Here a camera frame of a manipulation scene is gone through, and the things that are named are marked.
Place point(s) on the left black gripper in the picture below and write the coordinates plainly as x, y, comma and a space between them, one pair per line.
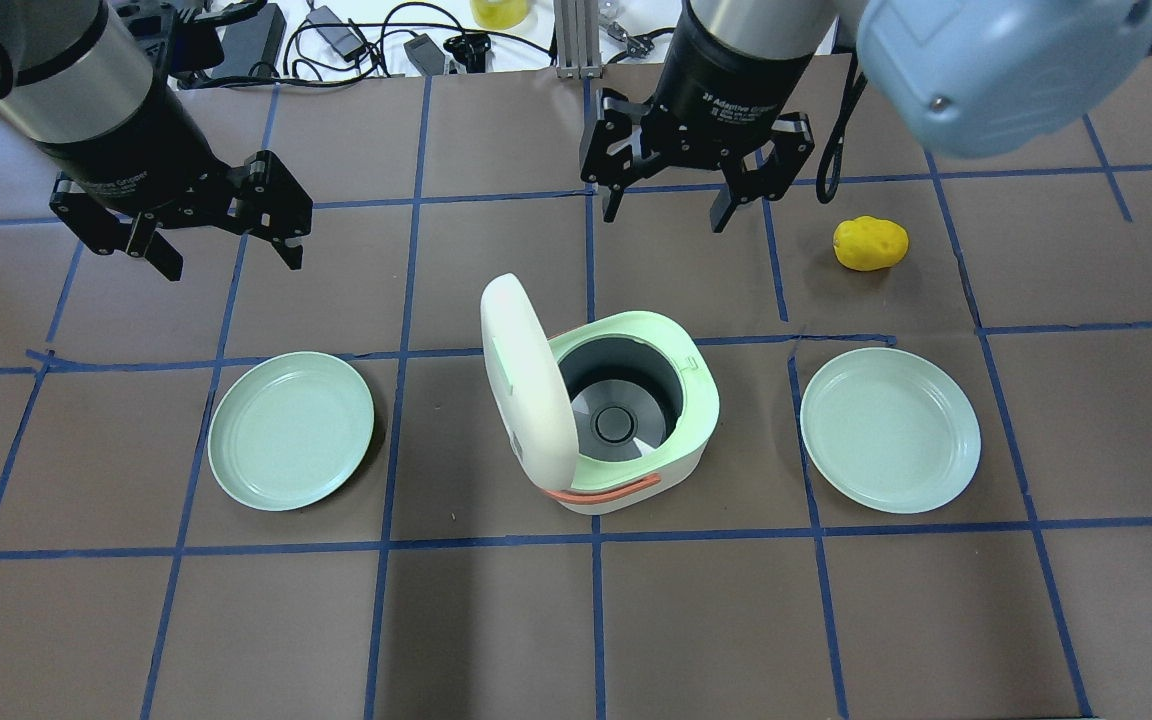
129, 137

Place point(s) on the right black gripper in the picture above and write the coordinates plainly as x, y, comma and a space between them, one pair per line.
726, 78

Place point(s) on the white rice cooker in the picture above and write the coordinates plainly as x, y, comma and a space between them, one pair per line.
603, 416

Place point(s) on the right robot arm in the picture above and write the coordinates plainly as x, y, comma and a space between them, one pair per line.
969, 79

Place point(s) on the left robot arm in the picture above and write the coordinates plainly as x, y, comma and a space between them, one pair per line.
87, 82

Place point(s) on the black box on table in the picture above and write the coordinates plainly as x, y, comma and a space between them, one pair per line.
251, 47

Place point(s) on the yellow lemon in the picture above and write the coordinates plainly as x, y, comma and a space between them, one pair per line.
870, 244

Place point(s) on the black power adapter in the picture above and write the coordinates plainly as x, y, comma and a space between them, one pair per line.
340, 36

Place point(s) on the green plate far side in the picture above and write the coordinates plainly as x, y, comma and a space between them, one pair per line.
290, 431

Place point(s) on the yellow cup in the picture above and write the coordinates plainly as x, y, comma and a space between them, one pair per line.
499, 15

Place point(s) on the green plate near lemon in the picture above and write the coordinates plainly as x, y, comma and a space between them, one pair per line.
890, 430

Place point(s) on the aluminium frame post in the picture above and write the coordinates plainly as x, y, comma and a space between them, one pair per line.
576, 32

